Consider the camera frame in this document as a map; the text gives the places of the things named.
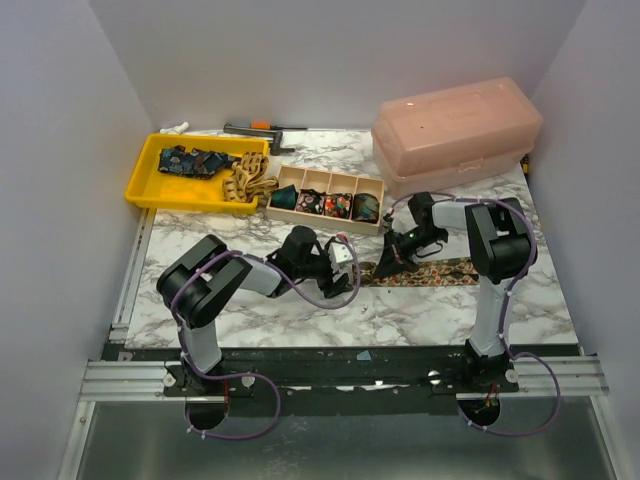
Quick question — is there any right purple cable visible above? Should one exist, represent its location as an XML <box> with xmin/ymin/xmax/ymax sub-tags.
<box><xmin>387</xmin><ymin>191</ymin><xmax>564</xmax><ymax>437</ymax></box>

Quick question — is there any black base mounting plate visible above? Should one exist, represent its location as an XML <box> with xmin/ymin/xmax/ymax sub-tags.
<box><xmin>82</xmin><ymin>345</ymin><xmax>584</xmax><ymax>424</ymax></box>

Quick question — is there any black floral rolled tie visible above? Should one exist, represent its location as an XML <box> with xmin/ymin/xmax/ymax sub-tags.
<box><xmin>295</xmin><ymin>189</ymin><xmax>326</xmax><ymax>215</ymax></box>

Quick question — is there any orange handled tool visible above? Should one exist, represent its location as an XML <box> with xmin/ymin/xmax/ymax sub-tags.
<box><xmin>223</xmin><ymin>122</ymin><xmax>307</xmax><ymax>137</ymax></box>

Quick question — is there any aluminium rail frame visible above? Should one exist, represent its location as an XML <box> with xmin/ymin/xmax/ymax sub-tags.
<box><xmin>54</xmin><ymin>209</ymin><xmax>621</xmax><ymax>480</ymax></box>

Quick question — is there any white plastic piece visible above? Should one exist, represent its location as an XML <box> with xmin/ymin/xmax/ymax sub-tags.
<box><xmin>159</xmin><ymin>121</ymin><xmax>190</xmax><ymax>135</ymax></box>

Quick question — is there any dark green rolled tie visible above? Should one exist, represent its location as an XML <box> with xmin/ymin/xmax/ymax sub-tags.
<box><xmin>270</xmin><ymin>184</ymin><xmax>299</xmax><ymax>210</ymax></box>

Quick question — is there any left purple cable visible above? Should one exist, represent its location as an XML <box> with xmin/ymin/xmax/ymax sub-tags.
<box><xmin>168</xmin><ymin>234</ymin><xmax>362</xmax><ymax>442</ymax></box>

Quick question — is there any navy floral patterned tie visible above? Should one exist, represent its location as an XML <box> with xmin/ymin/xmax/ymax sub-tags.
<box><xmin>157</xmin><ymin>145</ymin><xmax>238</xmax><ymax>180</ymax></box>

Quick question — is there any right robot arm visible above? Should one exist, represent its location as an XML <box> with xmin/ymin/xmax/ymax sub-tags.
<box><xmin>372</xmin><ymin>192</ymin><xmax>537</xmax><ymax>392</ymax></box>

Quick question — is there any purple cable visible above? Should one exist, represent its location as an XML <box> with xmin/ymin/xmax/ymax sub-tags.
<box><xmin>387</xmin><ymin>191</ymin><xmax>564</xmax><ymax>437</ymax></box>
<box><xmin>168</xmin><ymin>234</ymin><xmax>362</xmax><ymax>442</ymax></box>

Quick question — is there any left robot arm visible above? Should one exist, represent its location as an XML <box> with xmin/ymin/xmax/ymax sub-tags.
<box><xmin>156</xmin><ymin>226</ymin><xmax>361</xmax><ymax>395</ymax></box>

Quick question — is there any wooden compartment organizer box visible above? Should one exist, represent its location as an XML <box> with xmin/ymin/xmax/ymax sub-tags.
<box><xmin>266</xmin><ymin>165</ymin><xmax>385</xmax><ymax>236</ymax></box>

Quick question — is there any green feather rolled tie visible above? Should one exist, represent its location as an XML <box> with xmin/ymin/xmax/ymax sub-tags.
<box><xmin>351</xmin><ymin>193</ymin><xmax>380</xmax><ymax>224</ymax></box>

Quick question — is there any beige beetle patterned tie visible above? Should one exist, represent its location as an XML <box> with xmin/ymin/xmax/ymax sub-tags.
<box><xmin>222</xmin><ymin>152</ymin><xmax>279</xmax><ymax>203</ymax></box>

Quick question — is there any paisley flamingo patterned tie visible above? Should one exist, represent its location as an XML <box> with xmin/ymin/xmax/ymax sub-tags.
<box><xmin>360</xmin><ymin>257</ymin><xmax>479</xmax><ymax>287</ymax></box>

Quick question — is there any red floral rolled tie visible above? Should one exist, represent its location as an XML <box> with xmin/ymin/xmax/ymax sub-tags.
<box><xmin>324</xmin><ymin>193</ymin><xmax>353</xmax><ymax>219</ymax></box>

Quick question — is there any yellow plastic tray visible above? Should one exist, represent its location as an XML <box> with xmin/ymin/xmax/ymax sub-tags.
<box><xmin>125</xmin><ymin>133</ymin><xmax>268</xmax><ymax>214</ymax></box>

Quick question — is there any pink translucent plastic box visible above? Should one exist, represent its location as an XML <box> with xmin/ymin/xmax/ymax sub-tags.
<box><xmin>371</xmin><ymin>77</ymin><xmax>543</xmax><ymax>199</ymax></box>

